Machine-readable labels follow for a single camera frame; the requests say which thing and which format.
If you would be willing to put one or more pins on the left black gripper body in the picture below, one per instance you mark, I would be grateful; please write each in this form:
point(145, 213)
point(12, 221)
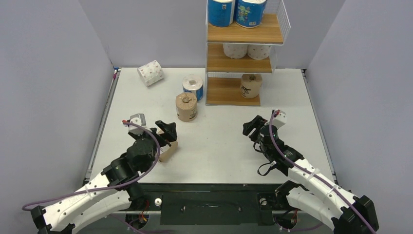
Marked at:
point(162, 141)

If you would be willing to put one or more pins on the blue roll front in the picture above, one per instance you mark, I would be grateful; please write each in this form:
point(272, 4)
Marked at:
point(220, 13)

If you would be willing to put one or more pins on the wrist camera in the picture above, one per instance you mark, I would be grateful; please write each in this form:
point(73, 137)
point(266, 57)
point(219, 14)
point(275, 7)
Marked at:
point(279, 119)
point(136, 124)

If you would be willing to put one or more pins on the blue roll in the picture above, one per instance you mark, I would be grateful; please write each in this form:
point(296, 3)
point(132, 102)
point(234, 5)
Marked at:
point(220, 13)
point(249, 13)
point(193, 84)

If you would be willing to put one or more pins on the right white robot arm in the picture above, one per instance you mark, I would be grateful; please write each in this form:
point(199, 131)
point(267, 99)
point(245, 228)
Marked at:
point(308, 189)

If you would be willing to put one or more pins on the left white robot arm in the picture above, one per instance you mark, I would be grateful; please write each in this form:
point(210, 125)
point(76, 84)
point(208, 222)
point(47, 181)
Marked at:
point(115, 188)

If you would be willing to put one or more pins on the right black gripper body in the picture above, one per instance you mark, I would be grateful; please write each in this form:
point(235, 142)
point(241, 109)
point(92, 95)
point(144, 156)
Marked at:
point(255, 128)

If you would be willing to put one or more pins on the white wire wooden shelf rack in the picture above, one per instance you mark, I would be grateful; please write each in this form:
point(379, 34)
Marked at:
point(240, 40)

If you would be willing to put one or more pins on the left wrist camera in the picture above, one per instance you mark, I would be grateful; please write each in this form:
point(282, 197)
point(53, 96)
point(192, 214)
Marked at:
point(136, 124)

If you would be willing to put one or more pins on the white floral roll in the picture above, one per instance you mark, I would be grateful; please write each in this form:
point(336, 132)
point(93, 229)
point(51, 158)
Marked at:
point(151, 73)
point(259, 52)
point(235, 51)

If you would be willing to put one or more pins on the brown roll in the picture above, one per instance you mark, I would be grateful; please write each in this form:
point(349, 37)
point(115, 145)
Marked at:
point(186, 106)
point(165, 155)
point(251, 85)

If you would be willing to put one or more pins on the blue wrapped roll back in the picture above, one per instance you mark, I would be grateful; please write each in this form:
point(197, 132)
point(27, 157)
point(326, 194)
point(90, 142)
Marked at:
point(193, 84)

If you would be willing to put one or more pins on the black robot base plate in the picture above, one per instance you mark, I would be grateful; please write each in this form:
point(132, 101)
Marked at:
point(210, 204)

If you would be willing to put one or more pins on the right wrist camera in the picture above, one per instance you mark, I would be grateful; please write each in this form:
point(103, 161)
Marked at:
point(279, 119)

